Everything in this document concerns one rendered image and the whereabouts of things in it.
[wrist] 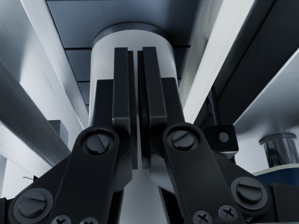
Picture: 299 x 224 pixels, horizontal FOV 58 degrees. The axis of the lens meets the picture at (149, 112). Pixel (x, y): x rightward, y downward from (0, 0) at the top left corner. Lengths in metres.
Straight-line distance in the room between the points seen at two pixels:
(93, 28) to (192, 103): 0.07
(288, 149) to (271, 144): 0.02
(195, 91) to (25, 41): 0.16
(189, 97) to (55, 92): 0.20
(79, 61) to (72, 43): 0.02
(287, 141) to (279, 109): 0.09
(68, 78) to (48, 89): 0.12
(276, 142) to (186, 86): 0.24
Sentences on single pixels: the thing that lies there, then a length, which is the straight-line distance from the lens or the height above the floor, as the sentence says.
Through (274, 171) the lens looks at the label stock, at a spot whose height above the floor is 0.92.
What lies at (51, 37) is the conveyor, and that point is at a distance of 0.17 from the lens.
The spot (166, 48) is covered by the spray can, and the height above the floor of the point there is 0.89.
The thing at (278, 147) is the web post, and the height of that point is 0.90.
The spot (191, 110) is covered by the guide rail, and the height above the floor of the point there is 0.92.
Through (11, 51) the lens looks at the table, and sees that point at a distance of 0.27.
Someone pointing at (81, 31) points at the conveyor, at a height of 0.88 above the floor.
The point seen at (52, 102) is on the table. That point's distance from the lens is 0.35.
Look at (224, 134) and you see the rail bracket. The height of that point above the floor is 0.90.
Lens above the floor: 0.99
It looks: 25 degrees down
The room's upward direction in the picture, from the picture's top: 176 degrees clockwise
